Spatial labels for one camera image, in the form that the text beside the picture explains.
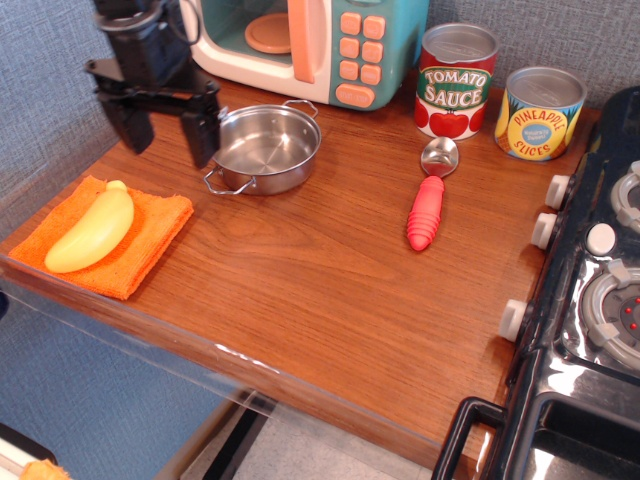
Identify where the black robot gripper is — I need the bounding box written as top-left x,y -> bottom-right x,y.
85,9 -> 220,169

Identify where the stainless steel pot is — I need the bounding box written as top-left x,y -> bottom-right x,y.
203,99 -> 322,196

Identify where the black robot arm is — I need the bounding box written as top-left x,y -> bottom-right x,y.
85,1 -> 221,169

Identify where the orange towel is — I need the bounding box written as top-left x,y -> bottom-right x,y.
9,176 -> 194,300

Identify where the yellow toy banana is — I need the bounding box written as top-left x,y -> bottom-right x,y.
44,180 -> 135,273

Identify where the orange microwave turntable plate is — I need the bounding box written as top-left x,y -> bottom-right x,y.
244,13 -> 291,55

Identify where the toy microwave teal and white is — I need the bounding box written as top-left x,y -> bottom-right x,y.
180,1 -> 429,111

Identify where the tomato sauce can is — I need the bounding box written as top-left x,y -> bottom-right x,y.
414,23 -> 499,140

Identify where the orange object bottom left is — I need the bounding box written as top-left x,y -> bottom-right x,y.
19,460 -> 71,480

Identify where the pineapple slices can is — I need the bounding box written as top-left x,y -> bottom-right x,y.
494,66 -> 587,162

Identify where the white stove knob middle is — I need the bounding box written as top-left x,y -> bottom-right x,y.
530,213 -> 557,250

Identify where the white stove knob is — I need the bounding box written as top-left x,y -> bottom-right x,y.
498,299 -> 528,343
545,175 -> 571,210
530,213 -> 557,250

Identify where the white stove knob bottom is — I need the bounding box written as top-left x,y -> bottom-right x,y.
498,299 -> 528,343

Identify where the white stove knob top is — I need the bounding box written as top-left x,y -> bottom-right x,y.
545,175 -> 571,210

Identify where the black toy stove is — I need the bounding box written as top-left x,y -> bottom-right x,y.
433,87 -> 639,479

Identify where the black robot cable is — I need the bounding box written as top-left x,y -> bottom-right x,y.
164,0 -> 203,47

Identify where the red handled metal scoop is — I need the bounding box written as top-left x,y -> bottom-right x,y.
406,137 -> 459,251

